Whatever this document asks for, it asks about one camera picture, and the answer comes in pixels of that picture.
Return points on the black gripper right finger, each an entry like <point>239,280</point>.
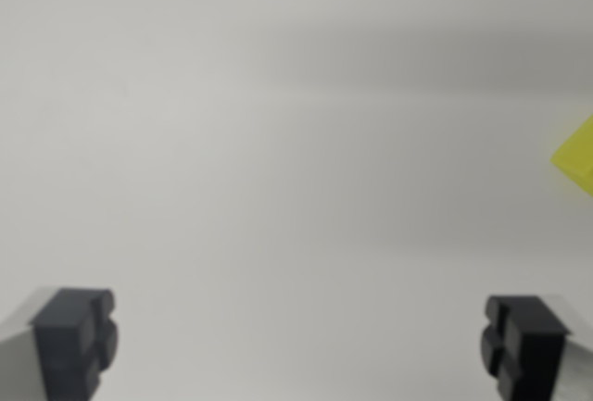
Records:
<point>533,350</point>

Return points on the yellow cube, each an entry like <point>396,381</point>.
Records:
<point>576,155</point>

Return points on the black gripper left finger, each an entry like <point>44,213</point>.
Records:
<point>69,345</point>

